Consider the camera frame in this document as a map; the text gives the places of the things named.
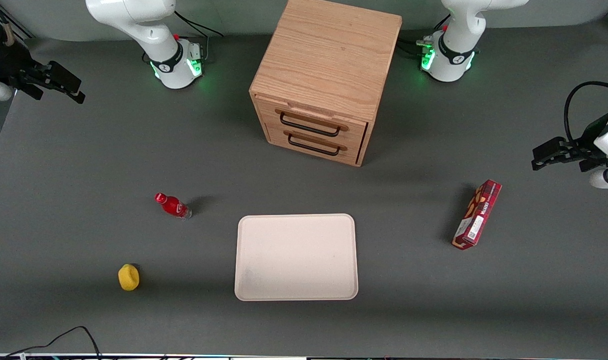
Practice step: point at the wooden drawer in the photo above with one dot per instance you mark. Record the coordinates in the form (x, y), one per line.
(354, 125)
(351, 149)

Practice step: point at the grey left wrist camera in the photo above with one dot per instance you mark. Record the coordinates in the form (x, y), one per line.
(606, 179)

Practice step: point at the red snack box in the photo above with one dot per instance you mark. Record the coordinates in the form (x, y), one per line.
(477, 215)

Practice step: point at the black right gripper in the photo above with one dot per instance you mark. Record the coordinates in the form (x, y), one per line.
(9, 64)

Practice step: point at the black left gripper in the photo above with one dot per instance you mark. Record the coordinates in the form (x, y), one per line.
(587, 145)

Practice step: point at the red plastic bottle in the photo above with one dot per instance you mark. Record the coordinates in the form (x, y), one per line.
(173, 205)

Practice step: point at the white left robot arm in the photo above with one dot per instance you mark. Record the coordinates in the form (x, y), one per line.
(454, 45)

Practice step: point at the wooden drawer cabinet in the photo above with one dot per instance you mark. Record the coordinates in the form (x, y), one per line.
(329, 55)

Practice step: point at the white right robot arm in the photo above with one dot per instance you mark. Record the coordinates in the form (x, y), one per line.
(168, 45)

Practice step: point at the aluminium frame rail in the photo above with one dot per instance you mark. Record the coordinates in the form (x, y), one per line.
(13, 25)

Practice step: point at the yellow lemon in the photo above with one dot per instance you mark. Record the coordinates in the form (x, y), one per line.
(128, 277)

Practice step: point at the beige rectangular tray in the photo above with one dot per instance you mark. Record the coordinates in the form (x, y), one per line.
(296, 257)

